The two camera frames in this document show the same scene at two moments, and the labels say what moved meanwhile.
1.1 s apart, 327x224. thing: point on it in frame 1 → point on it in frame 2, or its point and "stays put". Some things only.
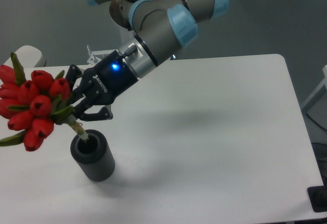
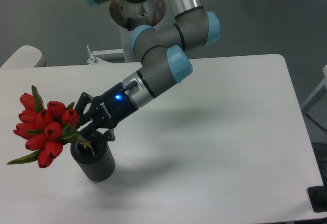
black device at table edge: [318, 197] stays put
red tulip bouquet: [33, 106] → [48, 126]
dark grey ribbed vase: [93, 156] stays put
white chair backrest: [29, 56] stays put
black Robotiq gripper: [107, 81] → [109, 109]
